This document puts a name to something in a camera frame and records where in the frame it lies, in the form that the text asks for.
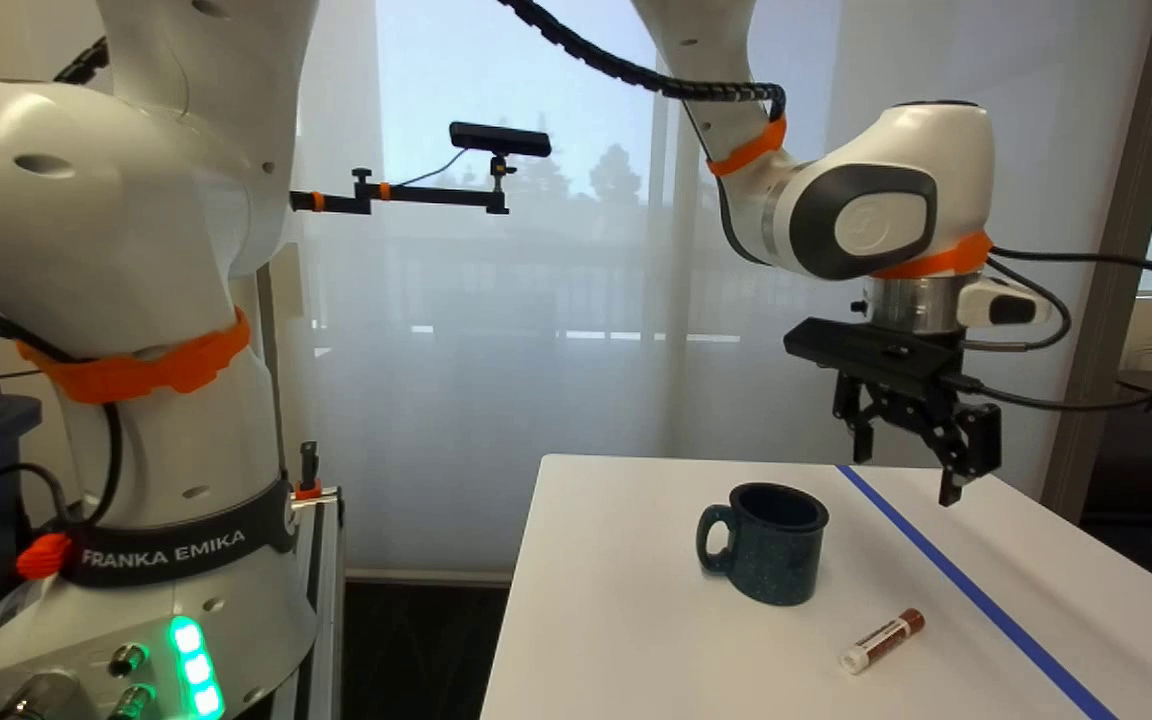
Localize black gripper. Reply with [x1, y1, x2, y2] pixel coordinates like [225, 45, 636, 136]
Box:
[828, 356, 1007, 506]

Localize dark teal ceramic mug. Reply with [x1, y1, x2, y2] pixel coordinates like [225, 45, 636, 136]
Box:
[694, 478, 837, 611]

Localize blue tape line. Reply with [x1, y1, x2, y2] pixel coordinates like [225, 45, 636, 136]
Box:
[834, 459, 1119, 720]

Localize white sheer curtain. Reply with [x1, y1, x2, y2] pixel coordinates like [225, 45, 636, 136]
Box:
[252, 0, 1152, 582]

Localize white metal stand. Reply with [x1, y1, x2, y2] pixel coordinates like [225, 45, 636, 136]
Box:
[286, 437, 348, 720]

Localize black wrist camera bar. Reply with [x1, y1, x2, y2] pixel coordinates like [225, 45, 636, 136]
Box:
[782, 317, 968, 391]

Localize brown window frame post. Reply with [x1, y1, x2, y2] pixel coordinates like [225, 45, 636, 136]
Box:
[1042, 0, 1152, 527]

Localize black cable drag chain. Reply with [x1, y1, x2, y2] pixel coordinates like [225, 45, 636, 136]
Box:
[498, 0, 792, 127]

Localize black external camera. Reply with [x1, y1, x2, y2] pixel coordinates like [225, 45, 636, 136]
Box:
[450, 119, 555, 162]

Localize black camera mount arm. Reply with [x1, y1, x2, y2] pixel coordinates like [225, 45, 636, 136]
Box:
[286, 151, 515, 218]

